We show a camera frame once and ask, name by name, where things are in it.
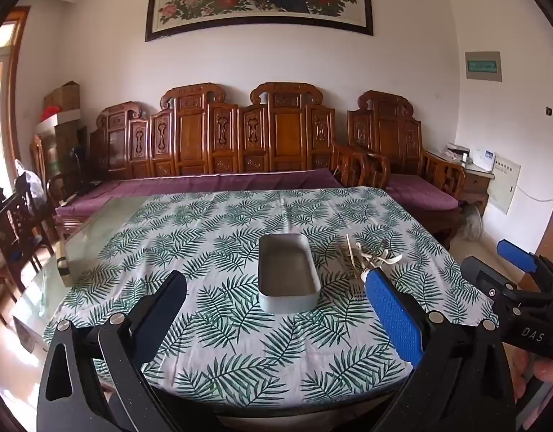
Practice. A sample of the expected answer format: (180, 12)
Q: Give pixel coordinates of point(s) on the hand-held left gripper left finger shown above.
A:
(161, 315)

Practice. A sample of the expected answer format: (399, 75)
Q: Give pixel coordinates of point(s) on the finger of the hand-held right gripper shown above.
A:
(515, 254)
(483, 274)

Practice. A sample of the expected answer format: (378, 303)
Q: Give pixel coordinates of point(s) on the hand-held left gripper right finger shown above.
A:
(393, 315)

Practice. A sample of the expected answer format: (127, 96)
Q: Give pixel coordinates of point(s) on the cream plastic spoon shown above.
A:
(391, 261)

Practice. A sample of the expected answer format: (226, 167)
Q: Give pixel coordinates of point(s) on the wooden chopstick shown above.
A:
(361, 258)
(352, 252)

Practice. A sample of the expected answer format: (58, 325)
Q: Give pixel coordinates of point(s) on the grey metal tray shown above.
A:
(285, 274)

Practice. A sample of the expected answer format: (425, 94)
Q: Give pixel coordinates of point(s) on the person's right hand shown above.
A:
(521, 373)

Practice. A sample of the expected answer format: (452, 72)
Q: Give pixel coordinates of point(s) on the grey feather duster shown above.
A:
(471, 222)

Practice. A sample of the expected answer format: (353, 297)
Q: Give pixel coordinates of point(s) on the white electrical panel door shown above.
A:
(503, 184)

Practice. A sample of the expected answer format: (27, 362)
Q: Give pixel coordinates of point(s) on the wooden side table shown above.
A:
(476, 184)

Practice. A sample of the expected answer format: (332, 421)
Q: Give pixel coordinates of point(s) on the white desk device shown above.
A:
(487, 159)

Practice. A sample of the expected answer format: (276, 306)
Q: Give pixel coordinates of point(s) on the purple armchair cushion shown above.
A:
(416, 189)

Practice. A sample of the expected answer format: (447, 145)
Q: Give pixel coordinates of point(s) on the green leaf print tablecloth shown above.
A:
(240, 216)

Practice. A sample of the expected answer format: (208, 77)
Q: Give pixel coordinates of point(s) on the long purple sofa cushion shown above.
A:
(168, 186)

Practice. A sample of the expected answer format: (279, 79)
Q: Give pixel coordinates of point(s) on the dark wooden dining chair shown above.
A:
(15, 229)

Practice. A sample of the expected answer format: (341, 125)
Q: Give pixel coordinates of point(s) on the carved wooden armchair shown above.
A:
(389, 130)

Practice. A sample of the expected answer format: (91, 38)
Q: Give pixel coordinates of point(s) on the clear plastic bag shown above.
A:
(29, 182)

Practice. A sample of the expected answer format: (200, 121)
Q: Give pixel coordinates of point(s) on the stack of cartons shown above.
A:
(62, 148)

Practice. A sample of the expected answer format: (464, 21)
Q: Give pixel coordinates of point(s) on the carved wooden sofa bench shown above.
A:
(276, 135)

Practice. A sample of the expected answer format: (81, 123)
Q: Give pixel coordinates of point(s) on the white flat box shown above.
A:
(60, 121)

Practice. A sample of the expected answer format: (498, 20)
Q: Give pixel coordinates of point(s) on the red decoration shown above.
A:
(51, 112)

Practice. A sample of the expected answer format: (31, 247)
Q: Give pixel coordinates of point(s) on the grey wall box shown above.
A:
(483, 66)

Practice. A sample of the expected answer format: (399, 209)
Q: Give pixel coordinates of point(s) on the wooden window frame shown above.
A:
(16, 99)

